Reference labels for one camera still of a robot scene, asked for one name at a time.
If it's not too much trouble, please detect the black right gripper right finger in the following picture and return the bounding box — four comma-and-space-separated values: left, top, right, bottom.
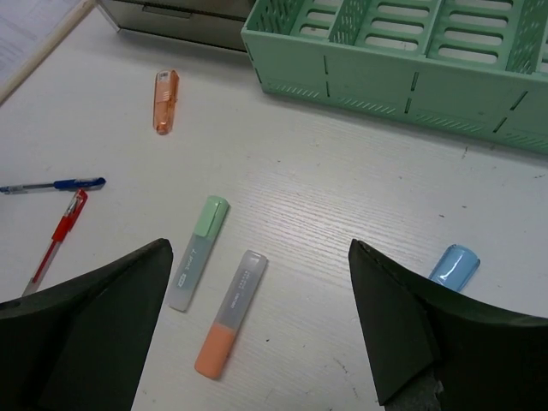
348, 240, 547, 410

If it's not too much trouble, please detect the orange translucent highlighter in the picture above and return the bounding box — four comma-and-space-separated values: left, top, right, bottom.
152, 70, 179, 135

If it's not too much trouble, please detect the green file organizer rack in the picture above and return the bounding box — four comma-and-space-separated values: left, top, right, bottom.
241, 1, 547, 153

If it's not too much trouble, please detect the green cap highlighter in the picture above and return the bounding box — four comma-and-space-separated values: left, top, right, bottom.
166, 195, 229, 312

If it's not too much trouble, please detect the blue highlighter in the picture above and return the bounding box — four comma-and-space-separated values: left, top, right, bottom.
429, 244, 480, 293

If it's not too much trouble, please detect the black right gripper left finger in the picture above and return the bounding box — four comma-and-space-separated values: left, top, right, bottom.
1, 239, 173, 410

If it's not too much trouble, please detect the clear drawer storage box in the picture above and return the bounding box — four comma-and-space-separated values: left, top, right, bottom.
97, 0, 255, 51

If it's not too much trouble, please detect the orange grey highlighter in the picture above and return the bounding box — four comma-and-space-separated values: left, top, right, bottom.
194, 250, 268, 380

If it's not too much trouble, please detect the mesh document pouch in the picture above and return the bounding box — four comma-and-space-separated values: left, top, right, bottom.
1, 0, 95, 101

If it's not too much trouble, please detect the blue pen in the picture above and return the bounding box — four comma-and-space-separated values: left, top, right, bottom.
1, 177, 106, 194

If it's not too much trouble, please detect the red pen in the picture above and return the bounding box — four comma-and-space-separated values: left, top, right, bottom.
22, 188, 88, 296

